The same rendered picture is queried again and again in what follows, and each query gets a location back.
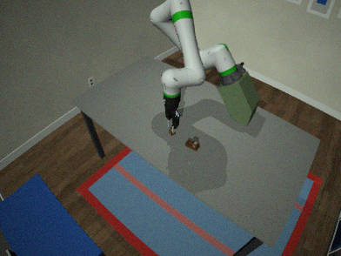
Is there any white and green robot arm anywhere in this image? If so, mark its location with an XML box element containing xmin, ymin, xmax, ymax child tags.
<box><xmin>150</xmin><ymin>0</ymin><xmax>246</xmax><ymax>105</ymax></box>

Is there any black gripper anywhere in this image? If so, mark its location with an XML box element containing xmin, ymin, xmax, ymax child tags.
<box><xmin>164</xmin><ymin>103</ymin><xmax>180</xmax><ymax>133</ymax></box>

